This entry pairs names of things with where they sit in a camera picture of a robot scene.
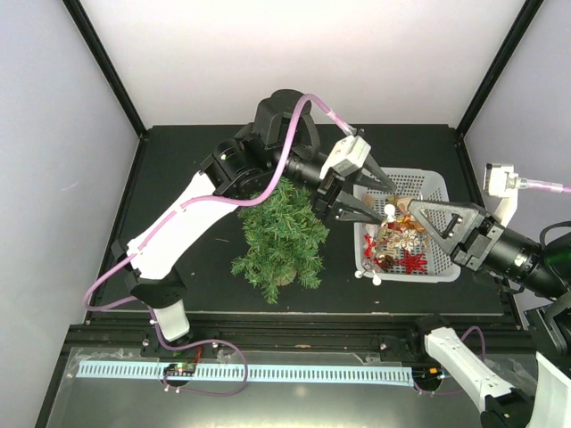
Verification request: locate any white ball light string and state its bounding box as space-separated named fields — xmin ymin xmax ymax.
xmin=354 ymin=203 xmax=398 ymax=287

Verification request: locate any white plastic basket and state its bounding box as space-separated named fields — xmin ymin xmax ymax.
xmin=352 ymin=167 xmax=461 ymax=284

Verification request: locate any small green christmas tree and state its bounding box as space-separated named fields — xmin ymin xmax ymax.
xmin=231 ymin=178 xmax=329 ymax=304

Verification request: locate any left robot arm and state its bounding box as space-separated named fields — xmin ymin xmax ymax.
xmin=112 ymin=89 xmax=396 ymax=356

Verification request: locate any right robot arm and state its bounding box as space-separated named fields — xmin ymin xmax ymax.
xmin=405 ymin=199 xmax=570 ymax=427

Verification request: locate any gold bell ornament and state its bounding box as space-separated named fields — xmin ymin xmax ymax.
xmin=385 ymin=195 xmax=400 ymax=206

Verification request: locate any red ribbon bow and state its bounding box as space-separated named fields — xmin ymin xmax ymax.
xmin=363 ymin=234 xmax=377 ymax=259

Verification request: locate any red star ornament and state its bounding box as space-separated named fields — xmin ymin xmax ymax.
xmin=397 ymin=251 xmax=427 ymax=275

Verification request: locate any brown pine cone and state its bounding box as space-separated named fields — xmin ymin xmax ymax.
xmin=377 ymin=255 xmax=396 ymax=271

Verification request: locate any small circuit board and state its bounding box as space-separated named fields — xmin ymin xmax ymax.
xmin=163 ymin=363 xmax=196 ymax=376

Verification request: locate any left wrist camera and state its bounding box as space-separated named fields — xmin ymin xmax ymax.
xmin=327 ymin=136 xmax=370 ymax=177

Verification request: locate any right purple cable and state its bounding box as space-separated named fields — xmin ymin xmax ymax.
xmin=517 ymin=176 xmax=571 ymax=195

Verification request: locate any purple cable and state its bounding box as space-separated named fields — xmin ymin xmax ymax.
xmin=84 ymin=93 xmax=358 ymax=313
xmin=517 ymin=176 xmax=571 ymax=195

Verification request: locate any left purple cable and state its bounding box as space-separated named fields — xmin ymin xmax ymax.
xmin=84 ymin=93 xmax=358 ymax=313

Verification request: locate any white slotted cable duct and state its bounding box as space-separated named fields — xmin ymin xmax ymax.
xmin=76 ymin=361 xmax=414 ymax=387

